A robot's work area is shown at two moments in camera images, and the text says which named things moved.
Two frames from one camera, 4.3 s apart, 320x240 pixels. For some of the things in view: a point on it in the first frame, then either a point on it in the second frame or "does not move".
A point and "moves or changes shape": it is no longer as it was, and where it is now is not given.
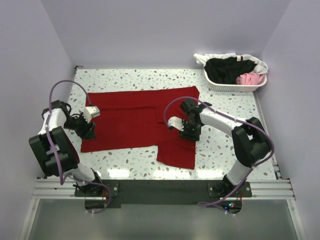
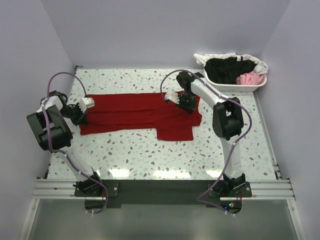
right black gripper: (185, 134) to (190, 108)
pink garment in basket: (250, 78) does not move
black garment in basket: (225, 70) does not move
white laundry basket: (229, 88) does not move
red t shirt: (140, 119) moves or changes shape
